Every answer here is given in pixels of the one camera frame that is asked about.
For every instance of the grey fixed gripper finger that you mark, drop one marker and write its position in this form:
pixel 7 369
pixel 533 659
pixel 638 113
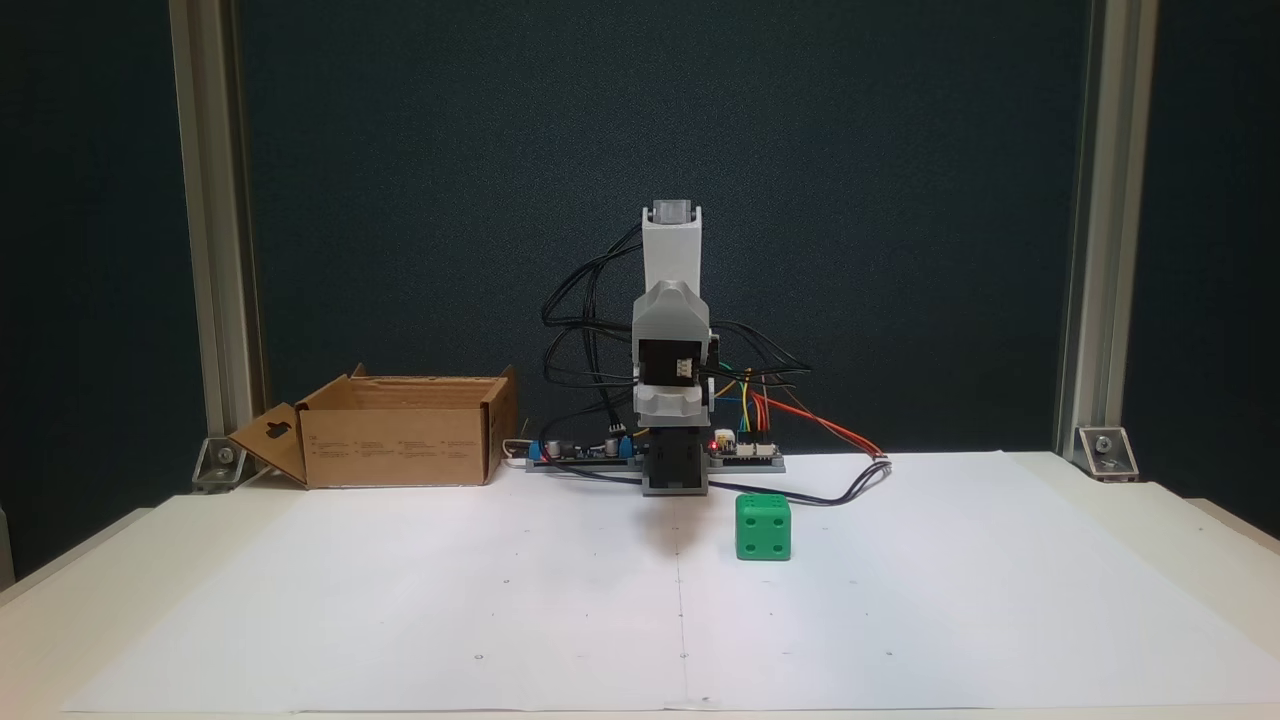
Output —
pixel 672 402

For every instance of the green die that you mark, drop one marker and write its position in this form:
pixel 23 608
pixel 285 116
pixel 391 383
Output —
pixel 763 530

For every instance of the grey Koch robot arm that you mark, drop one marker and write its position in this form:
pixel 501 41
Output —
pixel 670 250

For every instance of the circuit board with blue capacitor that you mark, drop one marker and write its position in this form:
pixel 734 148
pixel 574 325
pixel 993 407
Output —
pixel 580 452

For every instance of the brown cardboard box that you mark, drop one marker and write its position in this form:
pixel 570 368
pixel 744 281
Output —
pixel 395 440

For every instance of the grey base plate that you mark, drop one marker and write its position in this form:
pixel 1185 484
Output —
pixel 600 466

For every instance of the metal corner bracket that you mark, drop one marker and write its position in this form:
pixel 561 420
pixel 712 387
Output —
pixel 220 465
pixel 1108 452

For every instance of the aluminium frame post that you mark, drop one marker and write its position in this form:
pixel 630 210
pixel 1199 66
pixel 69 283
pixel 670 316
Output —
pixel 1105 200
pixel 210 200

